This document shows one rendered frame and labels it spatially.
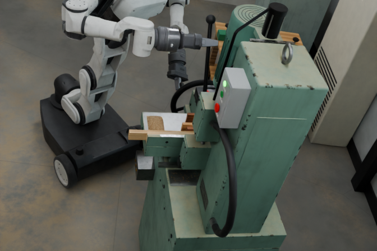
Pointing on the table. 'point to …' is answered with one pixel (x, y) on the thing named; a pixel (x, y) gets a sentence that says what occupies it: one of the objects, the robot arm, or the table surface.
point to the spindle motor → (248, 13)
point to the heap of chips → (155, 122)
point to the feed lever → (208, 50)
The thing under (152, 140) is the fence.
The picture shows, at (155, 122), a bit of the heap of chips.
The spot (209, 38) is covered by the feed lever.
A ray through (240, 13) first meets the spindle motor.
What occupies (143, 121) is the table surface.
